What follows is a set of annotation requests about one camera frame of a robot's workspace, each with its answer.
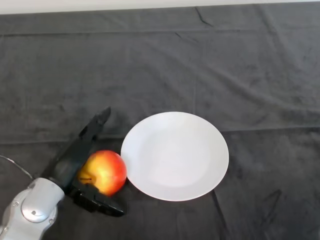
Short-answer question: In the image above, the thin grey wrist cable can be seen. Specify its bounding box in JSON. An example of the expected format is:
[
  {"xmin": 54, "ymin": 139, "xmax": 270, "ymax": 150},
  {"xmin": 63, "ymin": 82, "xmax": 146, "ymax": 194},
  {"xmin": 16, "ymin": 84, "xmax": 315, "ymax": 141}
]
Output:
[{"xmin": 0, "ymin": 154, "xmax": 34, "ymax": 180}]

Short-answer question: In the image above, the round white plate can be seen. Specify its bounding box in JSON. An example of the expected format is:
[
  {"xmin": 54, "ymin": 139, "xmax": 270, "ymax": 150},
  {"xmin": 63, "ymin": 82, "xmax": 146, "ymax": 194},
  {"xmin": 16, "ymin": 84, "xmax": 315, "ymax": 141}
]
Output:
[{"xmin": 120, "ymin": 111, "xmax": 230, "ymax": 202}]

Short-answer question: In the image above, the red yellow apple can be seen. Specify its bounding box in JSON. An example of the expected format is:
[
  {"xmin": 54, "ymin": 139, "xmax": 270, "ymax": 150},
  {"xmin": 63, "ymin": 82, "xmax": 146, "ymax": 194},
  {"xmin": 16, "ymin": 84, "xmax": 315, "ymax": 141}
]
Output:
[{"xmin": 76, "ymin": 149, "xmax": 128, "ymax": 198}]

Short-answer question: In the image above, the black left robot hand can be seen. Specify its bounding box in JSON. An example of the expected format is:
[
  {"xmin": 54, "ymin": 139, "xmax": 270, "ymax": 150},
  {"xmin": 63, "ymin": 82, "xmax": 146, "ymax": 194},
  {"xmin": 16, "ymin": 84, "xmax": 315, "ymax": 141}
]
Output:
[{"xmin": 40, "ymin": 106, "xmax": 125, "ymax": 218}]

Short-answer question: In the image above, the black velvet table cloth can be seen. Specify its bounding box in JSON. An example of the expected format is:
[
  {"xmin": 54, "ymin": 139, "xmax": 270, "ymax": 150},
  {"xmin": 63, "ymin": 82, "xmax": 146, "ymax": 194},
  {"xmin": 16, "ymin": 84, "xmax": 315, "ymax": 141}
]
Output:
[{"xmin": 0, "ymin": 4, "xmax": 320, "ymax": 240}]

